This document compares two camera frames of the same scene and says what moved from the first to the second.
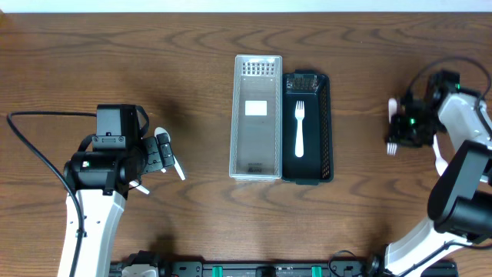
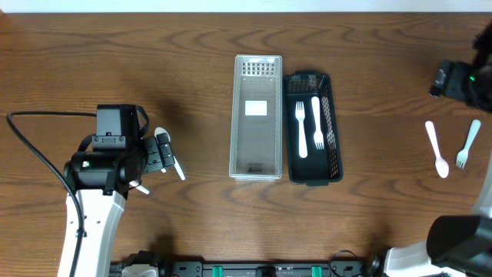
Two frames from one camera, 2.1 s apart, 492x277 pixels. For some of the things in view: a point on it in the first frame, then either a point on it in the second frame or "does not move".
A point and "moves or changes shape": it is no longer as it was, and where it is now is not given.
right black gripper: [397, 135] to [467, 74]
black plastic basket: [307, 128] moves or changes shape
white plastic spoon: [161, 130] does not move
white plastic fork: [392, 109] to [318, 137]
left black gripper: [152, 155] does not move
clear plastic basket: [255, 139] does not move
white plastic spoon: [440, 164] does not move
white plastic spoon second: [135, 184] does not move
